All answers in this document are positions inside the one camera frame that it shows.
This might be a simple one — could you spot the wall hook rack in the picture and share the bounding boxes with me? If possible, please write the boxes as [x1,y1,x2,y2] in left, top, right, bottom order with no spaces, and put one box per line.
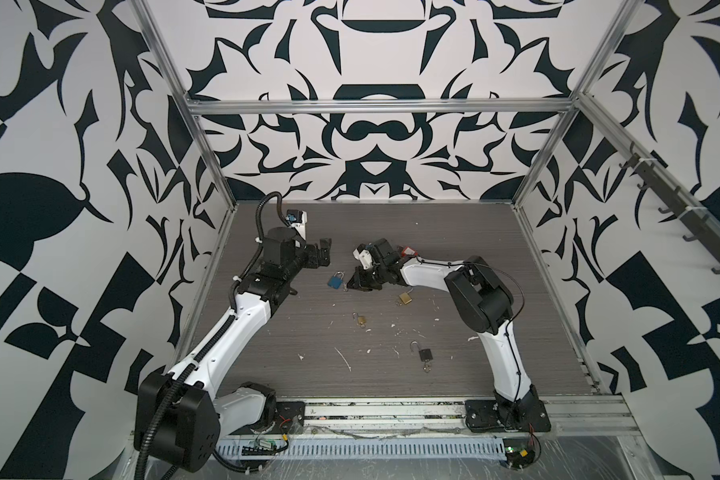
[619,141,720,275]

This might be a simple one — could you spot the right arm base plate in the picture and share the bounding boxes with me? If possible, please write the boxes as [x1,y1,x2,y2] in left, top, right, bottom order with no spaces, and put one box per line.
[464,397,552,433]

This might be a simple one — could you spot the black corrugated cable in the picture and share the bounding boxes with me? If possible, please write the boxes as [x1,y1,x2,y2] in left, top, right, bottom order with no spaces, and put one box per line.
[211,446,265,474]

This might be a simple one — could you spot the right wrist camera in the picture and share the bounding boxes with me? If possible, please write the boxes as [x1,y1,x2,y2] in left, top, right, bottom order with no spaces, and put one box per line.
[353,244,374,270]

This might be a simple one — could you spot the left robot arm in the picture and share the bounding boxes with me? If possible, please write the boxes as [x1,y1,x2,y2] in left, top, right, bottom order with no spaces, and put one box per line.
[133,192,332,479]

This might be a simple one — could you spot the white cable duct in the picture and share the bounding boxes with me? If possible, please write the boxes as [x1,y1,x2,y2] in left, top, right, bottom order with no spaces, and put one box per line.
[217,438,506,460]

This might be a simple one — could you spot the aluminium front rail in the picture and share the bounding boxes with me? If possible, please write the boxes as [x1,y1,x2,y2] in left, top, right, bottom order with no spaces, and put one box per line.
[210,395,641,440]

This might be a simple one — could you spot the red padlock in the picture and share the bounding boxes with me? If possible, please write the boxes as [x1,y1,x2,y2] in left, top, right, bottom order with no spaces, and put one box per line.
[400,246,417,257]

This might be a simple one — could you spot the circuit board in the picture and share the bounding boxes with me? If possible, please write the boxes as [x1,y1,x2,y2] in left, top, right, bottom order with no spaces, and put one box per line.
[500,442,538,471]
[240,436,290,456]

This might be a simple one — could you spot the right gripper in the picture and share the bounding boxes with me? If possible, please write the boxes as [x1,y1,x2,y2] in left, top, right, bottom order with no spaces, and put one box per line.
[343,267,387,292]

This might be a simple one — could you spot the blue padlock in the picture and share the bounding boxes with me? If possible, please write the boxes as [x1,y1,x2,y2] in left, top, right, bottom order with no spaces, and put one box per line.
[327,271,346,290]

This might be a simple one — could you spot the black padlock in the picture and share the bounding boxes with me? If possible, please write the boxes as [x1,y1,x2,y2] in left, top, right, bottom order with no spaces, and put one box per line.
[410,341,434,373]

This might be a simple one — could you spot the right circuit board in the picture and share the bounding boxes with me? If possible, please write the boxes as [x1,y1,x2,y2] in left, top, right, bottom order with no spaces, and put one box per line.
[500,442,538,471]

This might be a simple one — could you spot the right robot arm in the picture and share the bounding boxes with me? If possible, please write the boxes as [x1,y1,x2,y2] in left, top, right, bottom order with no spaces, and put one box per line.
[348,239,551,433]

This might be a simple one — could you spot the large brass padlock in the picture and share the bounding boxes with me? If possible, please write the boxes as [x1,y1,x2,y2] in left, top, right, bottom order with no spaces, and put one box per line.
[398,288,413,306]

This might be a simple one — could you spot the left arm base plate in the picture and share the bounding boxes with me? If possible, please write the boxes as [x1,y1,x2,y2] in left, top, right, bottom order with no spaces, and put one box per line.
[264,401,306,435]

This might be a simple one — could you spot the left circuit board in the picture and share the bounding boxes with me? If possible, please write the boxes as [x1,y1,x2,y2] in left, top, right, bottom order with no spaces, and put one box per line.
[240,436,290,456]

